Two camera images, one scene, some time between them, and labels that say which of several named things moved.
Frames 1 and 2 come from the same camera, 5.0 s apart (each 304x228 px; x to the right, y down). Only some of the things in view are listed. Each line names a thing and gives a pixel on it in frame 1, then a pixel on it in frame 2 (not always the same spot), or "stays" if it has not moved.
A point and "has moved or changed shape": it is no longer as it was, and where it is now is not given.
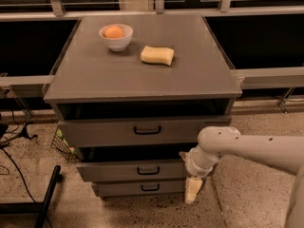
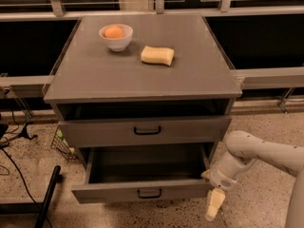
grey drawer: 173,131 stays
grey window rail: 247,79 stays
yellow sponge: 157,54 stays
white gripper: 194,166 → 221,177
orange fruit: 113,32 stays
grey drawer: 171,170 has moved or changed shape
